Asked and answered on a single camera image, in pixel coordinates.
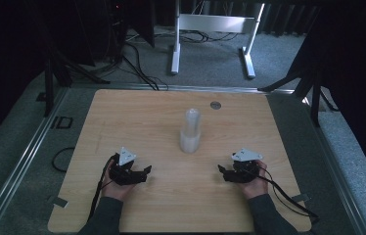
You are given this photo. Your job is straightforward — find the black cables under desk frame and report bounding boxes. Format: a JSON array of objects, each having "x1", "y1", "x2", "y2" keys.
[{"x1": 180, "y1": 28, "x2": 242, "y2": 44}]

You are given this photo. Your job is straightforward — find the right hand-held gripper black cable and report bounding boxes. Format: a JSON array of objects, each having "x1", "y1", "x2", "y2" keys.
[{"x1": 254, "y1": 165, "x2": 320, "y2": 220}]

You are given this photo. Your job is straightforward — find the black looped floor cable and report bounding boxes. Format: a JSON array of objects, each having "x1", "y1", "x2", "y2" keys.
[{"x1": 51, "y1": 146, "x2": 76, "y2": 173}]

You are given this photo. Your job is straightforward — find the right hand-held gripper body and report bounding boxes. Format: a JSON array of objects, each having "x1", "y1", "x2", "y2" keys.
[{"x1": 230, "y1": 148, "x2": 264, "y2": 184}]

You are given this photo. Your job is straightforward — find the translucent plastic sleeve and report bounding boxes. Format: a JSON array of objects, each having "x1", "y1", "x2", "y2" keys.
[{"x1": 179, "y1": 127, "x2": 203, "y2": 154}]

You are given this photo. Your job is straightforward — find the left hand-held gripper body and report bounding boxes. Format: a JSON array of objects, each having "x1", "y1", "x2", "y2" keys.
[{"x1": 108, "y1": 146, "x2": 141, "y2": 187}]

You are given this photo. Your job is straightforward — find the person's right hand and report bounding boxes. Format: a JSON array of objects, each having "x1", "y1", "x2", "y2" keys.
[{"x1": 237, "y1": 160, "x2": 269, "y2": 201}]

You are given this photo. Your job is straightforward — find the person's left hand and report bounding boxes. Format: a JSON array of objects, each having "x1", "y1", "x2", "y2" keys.
[{"x1": 101, "y1": 158, "x2": 137, "y2": 202}]

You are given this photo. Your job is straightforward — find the hand-held gripper black cable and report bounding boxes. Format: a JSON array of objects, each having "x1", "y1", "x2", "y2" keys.
[
  {"x1": 87, "y1": 154, "x2": 120, "y2": 223},
  {"x1": 254, "y1": 165, "x2": 320, "y2": 220}
]

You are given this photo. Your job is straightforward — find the white metal desk frame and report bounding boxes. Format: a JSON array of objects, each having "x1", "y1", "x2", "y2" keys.
[{"x1": 169, "y1": 0, "x2": 266, "y2": 80}]

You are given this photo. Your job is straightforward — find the black floor cable bundle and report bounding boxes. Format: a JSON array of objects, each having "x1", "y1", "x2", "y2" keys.
[{"x1": 118, "y1": 41, "x2": 169, "y2": 92}]

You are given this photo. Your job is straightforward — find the left hand-held gripper black cable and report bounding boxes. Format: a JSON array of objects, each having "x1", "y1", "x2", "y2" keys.
[{"x1": 87, "y1": 154, "x2": 120, "y2": 223}]

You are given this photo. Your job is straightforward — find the black tripod stand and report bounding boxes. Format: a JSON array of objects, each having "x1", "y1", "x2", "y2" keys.
[
  {"x1": 41, "y1": 45, "x2": 111, "y2": 118},
  {"x1": 256, "y1": 55, "x2": 341, "y2": 129}
]

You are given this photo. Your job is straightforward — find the dark hanging panel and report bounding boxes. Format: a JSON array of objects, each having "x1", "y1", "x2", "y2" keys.
[{"x1": 123, "y1": 0, "x2": 157, "y2": 49}]

